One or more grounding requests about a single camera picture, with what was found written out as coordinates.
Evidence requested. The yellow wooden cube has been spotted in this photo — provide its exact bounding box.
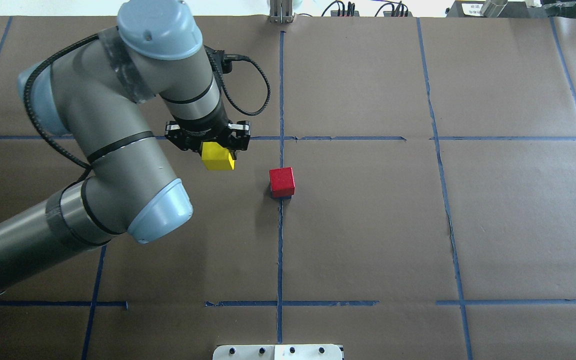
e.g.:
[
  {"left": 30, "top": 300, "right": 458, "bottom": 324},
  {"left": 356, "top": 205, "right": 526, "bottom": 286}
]
[{"left": 200, "top": 142, "right": 236, "bottom": 171}]

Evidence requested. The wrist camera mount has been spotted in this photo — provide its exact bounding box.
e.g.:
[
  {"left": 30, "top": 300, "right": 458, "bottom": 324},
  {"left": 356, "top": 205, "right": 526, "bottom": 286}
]
[{"left": 204, "top": 45, "right": 234, "bottom": 75}]

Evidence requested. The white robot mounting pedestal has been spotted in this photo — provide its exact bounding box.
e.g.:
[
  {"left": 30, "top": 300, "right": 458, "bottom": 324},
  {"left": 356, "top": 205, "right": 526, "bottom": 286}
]
[{"left": 212, "top": 343, "right": 345, "bottom": 360}]

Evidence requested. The blue wooden cube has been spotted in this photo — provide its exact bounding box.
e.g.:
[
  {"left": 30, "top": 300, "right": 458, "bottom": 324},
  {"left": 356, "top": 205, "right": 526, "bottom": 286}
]
[{"left": 270, "top": 193, "right": 293, "bottom": 201}]

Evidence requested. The red wooden cube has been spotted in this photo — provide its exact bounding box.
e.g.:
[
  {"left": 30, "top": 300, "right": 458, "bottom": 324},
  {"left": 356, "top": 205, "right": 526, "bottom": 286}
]
[{"left": 269, "top": 167, "right": 296, "bottom": 196}]

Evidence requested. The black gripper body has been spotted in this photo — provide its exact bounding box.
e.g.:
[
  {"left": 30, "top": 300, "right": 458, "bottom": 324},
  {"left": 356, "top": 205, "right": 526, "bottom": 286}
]
[{"left": 164, "top": 111, "right": 251, "bottom": 153}]

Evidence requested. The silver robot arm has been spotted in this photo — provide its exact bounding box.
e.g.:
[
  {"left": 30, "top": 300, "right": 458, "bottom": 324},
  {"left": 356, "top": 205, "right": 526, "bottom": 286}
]
[{"left": 0, "top": 0, "right": 250, "bottom": 295}]

